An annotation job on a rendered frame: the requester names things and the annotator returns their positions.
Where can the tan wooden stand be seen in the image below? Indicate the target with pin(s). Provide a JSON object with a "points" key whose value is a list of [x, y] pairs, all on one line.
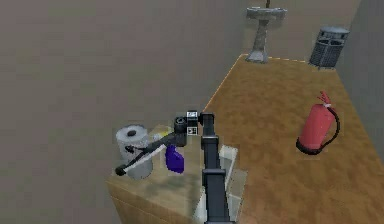
{"points": [[173, 191]]}

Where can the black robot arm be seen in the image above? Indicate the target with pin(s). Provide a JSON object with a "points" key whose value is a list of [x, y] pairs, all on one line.
{"points": [[213, 180]]}

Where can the purple spray bottle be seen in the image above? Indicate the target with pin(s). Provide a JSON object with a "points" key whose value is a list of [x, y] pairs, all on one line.
{"points": [[175, 160]]}

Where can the grey pedestal sink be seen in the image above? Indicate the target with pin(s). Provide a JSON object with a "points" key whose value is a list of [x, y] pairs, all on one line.
{"points": [[263, 30]]}

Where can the red fire extinguisher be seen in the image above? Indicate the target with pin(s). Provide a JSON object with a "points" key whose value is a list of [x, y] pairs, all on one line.
{"points": [[315, 128]]}

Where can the white toilet paper roll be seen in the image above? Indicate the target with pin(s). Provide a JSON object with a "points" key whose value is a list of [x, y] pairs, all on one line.
{"points": [[134, 150]]}

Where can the dark grey mesh bin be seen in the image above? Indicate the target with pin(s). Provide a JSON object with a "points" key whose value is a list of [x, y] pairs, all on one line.
{"points": [[328, 46]]}

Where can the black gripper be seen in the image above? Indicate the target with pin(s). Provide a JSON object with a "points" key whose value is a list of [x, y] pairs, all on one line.
{"points": [[180, 128]]}

